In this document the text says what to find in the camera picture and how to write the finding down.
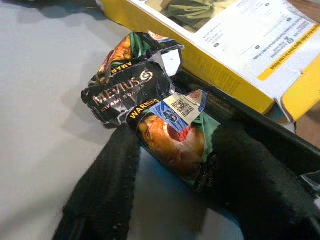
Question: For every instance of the yellow cardboard box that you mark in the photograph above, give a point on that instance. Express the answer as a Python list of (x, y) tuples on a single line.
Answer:
[(225, 37)]

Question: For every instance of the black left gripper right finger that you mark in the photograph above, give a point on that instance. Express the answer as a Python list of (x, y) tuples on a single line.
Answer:
[(257, 190)]

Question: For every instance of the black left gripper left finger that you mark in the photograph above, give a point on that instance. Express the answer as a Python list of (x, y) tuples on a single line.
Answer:
[(100, 195)]

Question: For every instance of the black cigarette pack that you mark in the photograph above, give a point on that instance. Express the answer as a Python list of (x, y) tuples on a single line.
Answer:
[(125, 90)]

